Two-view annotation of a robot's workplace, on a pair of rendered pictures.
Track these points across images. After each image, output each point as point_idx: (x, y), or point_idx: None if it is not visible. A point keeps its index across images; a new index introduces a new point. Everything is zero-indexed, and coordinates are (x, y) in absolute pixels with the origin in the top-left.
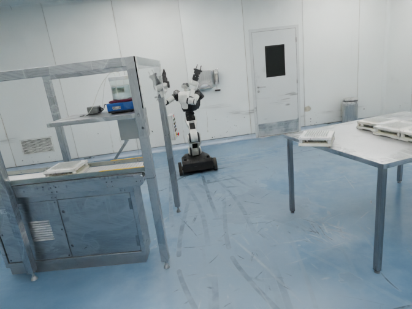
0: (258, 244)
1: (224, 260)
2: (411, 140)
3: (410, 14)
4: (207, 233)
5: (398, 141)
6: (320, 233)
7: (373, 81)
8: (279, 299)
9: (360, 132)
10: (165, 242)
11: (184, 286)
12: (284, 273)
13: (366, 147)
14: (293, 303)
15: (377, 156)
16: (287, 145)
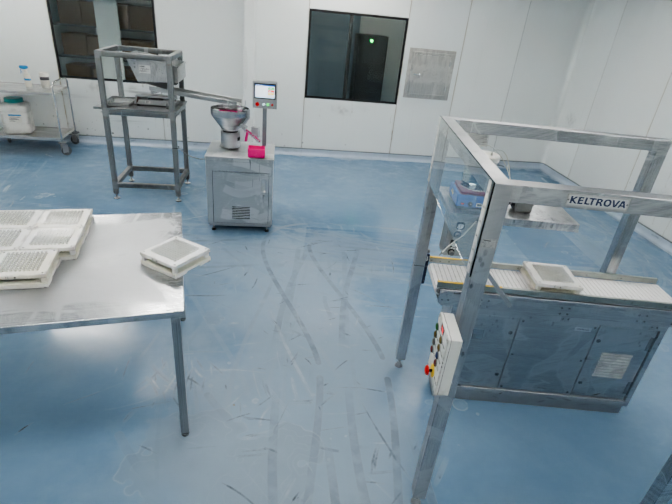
0: (279, 374)
1: (328, 360)
2: (89, 227)
3: None
4: (348, 413)
5: (95, 235)
6: (187, 374)
7: None
8: (286, 315)
9: (76, 270)
10: (399, 332)
11: (373, 339)
12: (269, 333)
13: (145, 235)
14: (276, 310)
15: (166, 220)
16: (180, 327)
